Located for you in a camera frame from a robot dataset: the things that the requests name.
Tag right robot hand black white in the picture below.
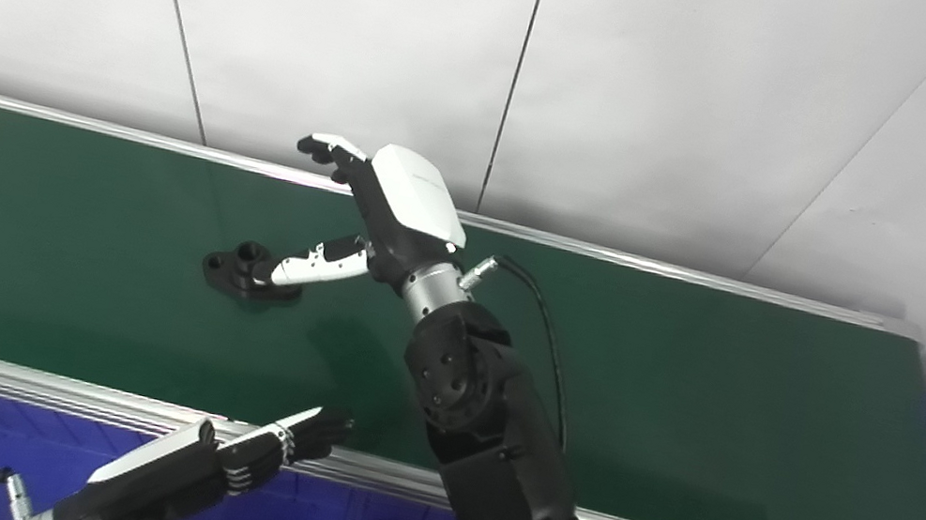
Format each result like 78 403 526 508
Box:
250 123 481 321

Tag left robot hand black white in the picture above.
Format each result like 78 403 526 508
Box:
53 362 357 520

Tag black flanged machine part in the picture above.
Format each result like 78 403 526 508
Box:
197 233 311 313

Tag green conveyor belt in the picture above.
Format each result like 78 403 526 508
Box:
0 100 926 520
0 88 926 520

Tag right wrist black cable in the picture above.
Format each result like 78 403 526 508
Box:
433 248 600 455

